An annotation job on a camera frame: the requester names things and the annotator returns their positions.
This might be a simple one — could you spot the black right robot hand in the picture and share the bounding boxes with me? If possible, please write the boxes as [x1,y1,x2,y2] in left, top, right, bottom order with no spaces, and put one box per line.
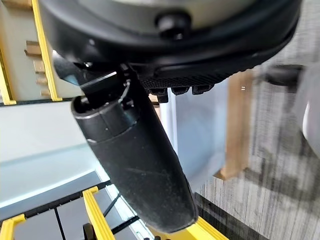
[38,0,302,234]

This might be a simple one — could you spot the pale translucent plastic box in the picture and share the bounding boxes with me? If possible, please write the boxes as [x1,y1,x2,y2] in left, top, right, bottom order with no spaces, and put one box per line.
[173,79,231,186]

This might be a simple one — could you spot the grey shelf tray panel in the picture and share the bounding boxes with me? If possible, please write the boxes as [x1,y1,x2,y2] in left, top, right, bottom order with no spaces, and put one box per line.
[13,187,141,240]

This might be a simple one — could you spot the pale blue shelf board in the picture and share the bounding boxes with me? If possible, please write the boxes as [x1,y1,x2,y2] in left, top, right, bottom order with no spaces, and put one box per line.
[0,99,114,216]

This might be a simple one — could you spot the black sole-shaped part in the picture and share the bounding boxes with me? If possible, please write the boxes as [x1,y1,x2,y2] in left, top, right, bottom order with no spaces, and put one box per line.
[83,223,94,240]

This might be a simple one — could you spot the dark blurred object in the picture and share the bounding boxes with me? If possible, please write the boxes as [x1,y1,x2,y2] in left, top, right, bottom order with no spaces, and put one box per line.
[259,64,307,88]

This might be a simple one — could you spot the white rounded object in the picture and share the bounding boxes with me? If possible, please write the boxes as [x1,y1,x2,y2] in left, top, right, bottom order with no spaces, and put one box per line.
[301,99,320,151]

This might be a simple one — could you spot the yellow shelf rail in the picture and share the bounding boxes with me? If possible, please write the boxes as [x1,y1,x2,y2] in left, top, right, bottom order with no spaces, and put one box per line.
[149,216,227,240]
[0,47,17,106]
[0,213,26,240]
[81,186,116,240]
[31,0,63,102]

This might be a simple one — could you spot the light wooden post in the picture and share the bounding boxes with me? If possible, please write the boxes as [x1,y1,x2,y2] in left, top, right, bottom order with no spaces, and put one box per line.
[212,69,256,180]

